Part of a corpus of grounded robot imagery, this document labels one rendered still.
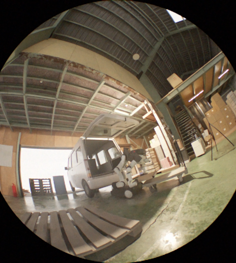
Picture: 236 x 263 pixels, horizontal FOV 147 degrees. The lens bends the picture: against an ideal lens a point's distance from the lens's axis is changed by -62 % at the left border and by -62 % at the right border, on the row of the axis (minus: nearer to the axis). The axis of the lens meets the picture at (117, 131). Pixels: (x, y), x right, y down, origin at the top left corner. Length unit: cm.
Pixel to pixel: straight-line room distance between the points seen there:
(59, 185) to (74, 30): 692
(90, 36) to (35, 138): 528
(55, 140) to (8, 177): 292
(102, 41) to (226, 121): 670
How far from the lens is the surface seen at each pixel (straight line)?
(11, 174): 463
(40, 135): 469
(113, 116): 199
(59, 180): 455
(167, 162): 344
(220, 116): 491
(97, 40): 523
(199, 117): 699
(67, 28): 521
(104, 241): 75
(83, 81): 271
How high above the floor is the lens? 59
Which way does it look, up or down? 24 degrees up
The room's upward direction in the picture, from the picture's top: 17 degrees counter-clockwise
